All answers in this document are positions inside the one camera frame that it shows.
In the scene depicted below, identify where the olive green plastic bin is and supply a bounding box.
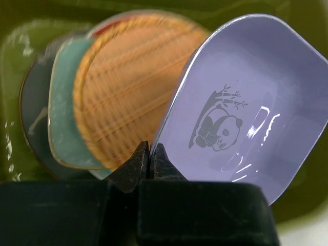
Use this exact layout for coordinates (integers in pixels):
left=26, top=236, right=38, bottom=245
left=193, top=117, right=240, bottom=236
left=0, top=0, right=328, bottom=246

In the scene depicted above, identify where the grey reindeer round plate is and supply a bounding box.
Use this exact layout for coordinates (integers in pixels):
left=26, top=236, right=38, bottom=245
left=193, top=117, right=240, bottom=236
left=19, top=29, right=95, bottom=180

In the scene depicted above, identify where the purple square panda dish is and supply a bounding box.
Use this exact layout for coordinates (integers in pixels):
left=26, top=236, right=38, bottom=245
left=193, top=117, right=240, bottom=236
left=150, top=14, right=327, bottom=203

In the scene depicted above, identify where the mint green rectangular plate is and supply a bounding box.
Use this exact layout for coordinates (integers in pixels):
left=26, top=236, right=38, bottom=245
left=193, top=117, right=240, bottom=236
left=48, top=36, right=111, bottom=180

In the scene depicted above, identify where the orange woven rattan plate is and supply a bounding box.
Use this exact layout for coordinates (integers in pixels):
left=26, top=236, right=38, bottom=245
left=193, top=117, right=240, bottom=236
left=72, top=13, right=209, bottom=171

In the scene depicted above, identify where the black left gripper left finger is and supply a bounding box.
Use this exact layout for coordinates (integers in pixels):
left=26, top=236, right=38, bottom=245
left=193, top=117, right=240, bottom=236
left=1, top=141, right=149, bottom=245

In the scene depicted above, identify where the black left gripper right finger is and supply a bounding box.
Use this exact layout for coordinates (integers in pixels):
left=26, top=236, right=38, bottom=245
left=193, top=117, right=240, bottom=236
left=138, top=144, right=280, bottom=245

